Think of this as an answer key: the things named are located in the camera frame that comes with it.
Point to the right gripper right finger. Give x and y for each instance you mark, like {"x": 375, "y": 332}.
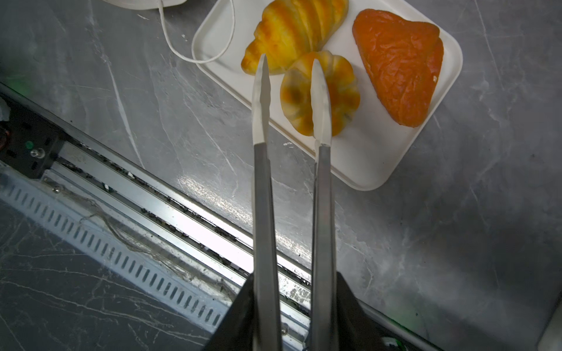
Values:
{"x": 356, "y": 330}

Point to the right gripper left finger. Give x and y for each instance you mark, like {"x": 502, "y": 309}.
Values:
{"x": 236, "y": 330}

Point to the steel tongs white tips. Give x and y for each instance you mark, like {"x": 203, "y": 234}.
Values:
{"x": 323, "y": 327}

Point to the round striped fake bun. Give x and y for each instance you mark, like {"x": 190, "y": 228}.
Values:
{"x": 295, "y": 96}

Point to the orange triangular fake bread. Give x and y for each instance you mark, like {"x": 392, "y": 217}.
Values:
{"x": 403, "y": 59}

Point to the yellow fake croissant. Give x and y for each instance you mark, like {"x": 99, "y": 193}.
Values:
{"x": 290, "y": 29}

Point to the red white paper bag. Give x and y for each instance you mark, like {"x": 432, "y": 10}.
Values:
{"x": 180, "y": 29}

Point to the white plastic tray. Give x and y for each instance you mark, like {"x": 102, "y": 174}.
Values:
{"x": 367, "y": 151}

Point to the white slotted cable duct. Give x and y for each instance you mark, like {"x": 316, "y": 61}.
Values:
{"x": 87, "y": 231}

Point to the aluminium front rail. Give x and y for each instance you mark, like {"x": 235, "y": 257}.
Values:
{"x": 136, "y": 205}

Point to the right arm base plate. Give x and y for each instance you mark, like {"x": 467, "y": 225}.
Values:
{"x": 29, "y": 142}

